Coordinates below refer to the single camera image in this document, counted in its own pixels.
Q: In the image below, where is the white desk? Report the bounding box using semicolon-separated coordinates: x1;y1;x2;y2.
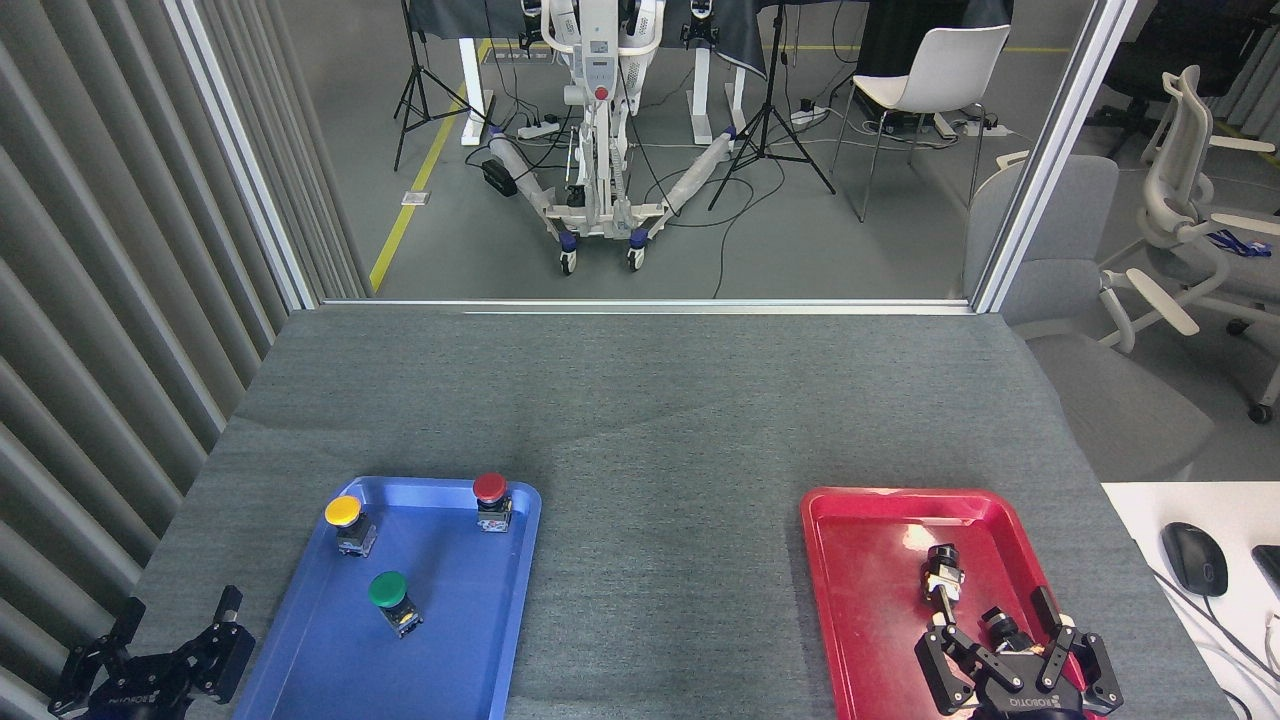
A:
1100;482;1280;720

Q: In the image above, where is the yellow push button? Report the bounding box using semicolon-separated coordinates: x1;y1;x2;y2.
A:
324;495;378;558

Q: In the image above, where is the grey upholstered chair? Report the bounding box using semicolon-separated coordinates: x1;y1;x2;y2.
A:
964;154;1217;483

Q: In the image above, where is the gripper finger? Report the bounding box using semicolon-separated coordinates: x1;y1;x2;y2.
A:
48;598;146;716
175;585;256;704
915;620;1011;716
1030;587;1124;716

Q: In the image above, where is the white mesh office chair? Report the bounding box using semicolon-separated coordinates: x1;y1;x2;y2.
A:
1098;65;1280;425

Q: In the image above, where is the silver frame rail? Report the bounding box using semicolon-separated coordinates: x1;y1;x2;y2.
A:
320;297;977;317

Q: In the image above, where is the black office chair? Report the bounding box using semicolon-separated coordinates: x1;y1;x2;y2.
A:
1085;0;1263;131

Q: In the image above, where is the red push button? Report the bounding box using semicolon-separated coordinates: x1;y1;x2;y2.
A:
472;473;514;533

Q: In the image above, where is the white plastic chair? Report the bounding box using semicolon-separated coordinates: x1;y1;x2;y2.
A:
832;25;1012;224

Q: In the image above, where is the red plastic tray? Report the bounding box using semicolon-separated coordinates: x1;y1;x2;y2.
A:
800;487;1111;720

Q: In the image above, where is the silver frame post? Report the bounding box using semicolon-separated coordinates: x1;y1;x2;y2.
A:
970;0;1141;314
163;0;323;312

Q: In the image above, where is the blue plastic tray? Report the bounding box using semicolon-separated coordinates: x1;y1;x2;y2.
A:
232;476;543;720

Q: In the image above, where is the white table leg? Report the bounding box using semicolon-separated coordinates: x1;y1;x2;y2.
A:
688;45;747;147
459;38;497;147

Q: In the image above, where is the black computer mouse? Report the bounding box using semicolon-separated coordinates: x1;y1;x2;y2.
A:
1160;522;1230;599

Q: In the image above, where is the black tripod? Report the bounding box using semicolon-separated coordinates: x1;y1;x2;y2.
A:
393;0;491;172
708;0;837;212

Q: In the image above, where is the green push button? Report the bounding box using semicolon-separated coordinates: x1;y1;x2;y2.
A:
367;571;423;639

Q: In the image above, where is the black white-bodied switch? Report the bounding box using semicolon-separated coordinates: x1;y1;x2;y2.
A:
920;543;966;611

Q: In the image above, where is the black knob switch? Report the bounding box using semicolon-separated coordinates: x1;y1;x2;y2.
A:
980;606;1051;666

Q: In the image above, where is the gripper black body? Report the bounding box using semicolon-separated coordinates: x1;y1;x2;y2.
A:
78;662;197;720
968;672;1093;720

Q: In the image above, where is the blue lanyard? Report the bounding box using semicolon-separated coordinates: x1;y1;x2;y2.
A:
1207;229;1274;259

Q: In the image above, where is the white stand on wheels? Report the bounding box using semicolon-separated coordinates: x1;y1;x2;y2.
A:
487;0;741;276

